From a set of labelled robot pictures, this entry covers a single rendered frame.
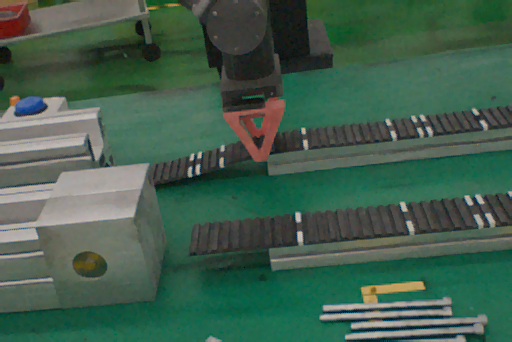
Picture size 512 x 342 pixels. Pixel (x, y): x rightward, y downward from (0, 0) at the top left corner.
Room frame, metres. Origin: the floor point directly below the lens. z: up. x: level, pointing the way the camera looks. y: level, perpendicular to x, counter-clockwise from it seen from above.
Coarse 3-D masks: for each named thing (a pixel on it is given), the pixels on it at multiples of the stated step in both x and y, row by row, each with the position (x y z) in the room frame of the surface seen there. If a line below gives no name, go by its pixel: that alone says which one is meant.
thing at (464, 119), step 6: (456, 114) 0.73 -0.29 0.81; (462, 114) 0.73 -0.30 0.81; (468, 114) 0.72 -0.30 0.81; (456, 120) 0.71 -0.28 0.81; (462, 120) 0.71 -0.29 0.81; (468, 120) 0.71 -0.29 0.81; (474, 120) 0.71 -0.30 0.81; (462, 126) 0.69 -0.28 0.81; (468, 126) 0.69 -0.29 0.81; (474, 126) 0.69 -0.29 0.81; (468, 132) 0.68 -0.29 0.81
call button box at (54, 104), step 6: (48, 102) 0.93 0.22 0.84; (54, 102) 0.92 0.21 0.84; (60, 102) 0.92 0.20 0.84; (66, 102) 0.93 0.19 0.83; (12, 108) 0.93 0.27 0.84; (42, 108) 0.90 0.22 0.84; (48, 108) 0.90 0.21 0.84; (54, 108) 0.90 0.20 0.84; (60, 108) 0.91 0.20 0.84; (66, 108) 0.93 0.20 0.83; (6, 114) 0.91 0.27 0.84; (12, 114) 0.90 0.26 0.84; (18, 114) 0.89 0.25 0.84; (24, 114) 0.89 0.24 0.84; (30, 114) 0.89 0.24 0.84; (36, 114) 0.89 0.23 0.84
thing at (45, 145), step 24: (0, 120) 0.82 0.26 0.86; (24, 120) 0.81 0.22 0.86; (48, 120) 0.80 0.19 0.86; (72, 120) 0.79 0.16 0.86; (96, 120) 0.79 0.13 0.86; (0, 144) 0.75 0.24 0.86; (24, 144) 0.73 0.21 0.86; (48, 144) 0.72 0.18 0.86; (72, 144) 0.72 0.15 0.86; (96, 144) 0.79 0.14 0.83; (0, 168) 0.73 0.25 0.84; (24, 168) 0.72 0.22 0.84; (48, 168) 0.72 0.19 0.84; (72, 168) 0.72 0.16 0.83; (96, 168) 0.73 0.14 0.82
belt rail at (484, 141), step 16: (368, 144) 0.70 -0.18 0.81; (384, 144) 0.70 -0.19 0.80; (400, 144) 0.70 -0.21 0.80; (416, 144) 0.70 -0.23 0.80; (432, 144) 0.69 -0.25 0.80; (448, 144) 0.70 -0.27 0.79; (464, 144) 0.69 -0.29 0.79; (480, 144) 0.69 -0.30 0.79; (496, 144) 0.68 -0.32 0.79; (272, 160) 0.72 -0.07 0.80; (288, 160) 0.72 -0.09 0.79; (304, 160) 0.72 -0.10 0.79; (320, 160) 0.71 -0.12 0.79; (336, 160) 0.71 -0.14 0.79; (352, 160) 0.70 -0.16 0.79; (368, 160) 0.70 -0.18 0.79; (384, 160) 0.70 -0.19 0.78; (400, 160) 0.70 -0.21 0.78
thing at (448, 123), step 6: (438, 114) 0.73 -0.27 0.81; (444, 114) 0.73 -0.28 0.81; (450, 114) 0.73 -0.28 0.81; (438, 120) 0.72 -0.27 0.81; (444, 120) 0.72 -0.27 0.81; (450, 120) 0.71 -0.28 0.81; (444, 126) 0.70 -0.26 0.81; (450, 126) 0.70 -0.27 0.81; (456, 126) 0.69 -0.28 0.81; (444, 132) 0.69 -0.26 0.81; (450, 132) 0.69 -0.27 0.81; (456, 132) 0.69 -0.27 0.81; (462, 132) 0.68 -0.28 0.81
